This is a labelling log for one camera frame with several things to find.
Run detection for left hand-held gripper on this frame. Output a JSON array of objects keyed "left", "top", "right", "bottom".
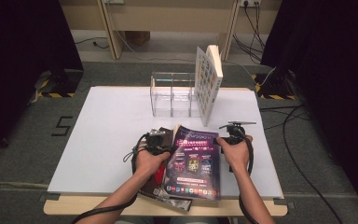
[{"left": 143, "top": 128, "right": 172, "bottom": 155}]

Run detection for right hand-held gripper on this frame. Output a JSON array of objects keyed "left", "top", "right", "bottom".
[{"left": 218, "top": 120, "right": 257, "bottom": 145}]

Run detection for clear acrylic book rack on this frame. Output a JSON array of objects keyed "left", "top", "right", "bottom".
[{"left": 149, "top": 72, "right": 213, "bottom": 119}]

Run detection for black and red magazine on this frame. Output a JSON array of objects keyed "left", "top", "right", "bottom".
[{"left": 138, "top": 126, "right": 194, "bottom": 213}]

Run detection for purple magazine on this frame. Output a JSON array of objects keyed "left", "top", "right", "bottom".
[{"left": 162, "top": 124, "right": 222, "bottom": 203}]

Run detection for white book with picture grid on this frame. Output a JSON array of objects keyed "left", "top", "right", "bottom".
[{"left": 194, "top": 45, "right": 224, "bottom": 128}]

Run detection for person's right hand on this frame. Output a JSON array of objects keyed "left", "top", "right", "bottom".
[{"left": 216, "top": 136, "right": 255, "bottom": 175}]

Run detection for person's left hand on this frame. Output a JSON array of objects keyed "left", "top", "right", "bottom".
[{"left": 134, "top": 149, "right": 171, "bottom": 180}]

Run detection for black stand base striped tape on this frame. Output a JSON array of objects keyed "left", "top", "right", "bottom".
[
  {"left": 35, "top": 68, "right": 85, "bottom": 99},
  {"left": 251, "top": 69, "right": 297, "bottom": 101}
]

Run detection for brown cardboard box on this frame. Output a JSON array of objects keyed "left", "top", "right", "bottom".
[{"left": 124, "top": 30, "right": 152, "bottom": 48}]

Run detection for black curtain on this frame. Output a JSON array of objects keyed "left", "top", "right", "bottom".
[
  {"left": 260, "top": 0, "right": 358, "bottom": 216},
  {"left": 0, "top": 0, "right": 85, "bottom": 166}
]

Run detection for beige wooden desk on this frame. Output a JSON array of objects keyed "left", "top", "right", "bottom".
[{"left": 59, "top": 0, "right": 283, "bottom": 62}]

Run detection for right hand-held gripper cable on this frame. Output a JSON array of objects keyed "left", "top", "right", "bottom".
[{"left": 238, "top": 134, "right": 260, "bottom": 224}]

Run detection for hand-held gripper cable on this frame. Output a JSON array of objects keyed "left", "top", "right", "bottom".
[
  {"left": 238, "top": 134, "right": 260, "bottom": 224},
  {"left": 71, "top": 133, "right": 150, "bottom": 224}
]

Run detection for black floor cables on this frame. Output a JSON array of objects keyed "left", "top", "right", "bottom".
[{"left": 259, "top": 104, "right": 344, "bottom": 224}]

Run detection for left hand-held gripper cable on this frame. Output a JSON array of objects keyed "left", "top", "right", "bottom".
[{"left": 71, "top": 133, "right": 150, "bottom": 224}]

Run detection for black power cables bundle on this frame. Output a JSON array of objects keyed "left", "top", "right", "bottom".
[{"left": 232, "top": 1, "right": 267, "bottom": 64}]

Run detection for thin black cable with plug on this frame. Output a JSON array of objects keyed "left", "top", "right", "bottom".
[{"left": 74, "top": 36, "right": 110, "bottom": 50}]

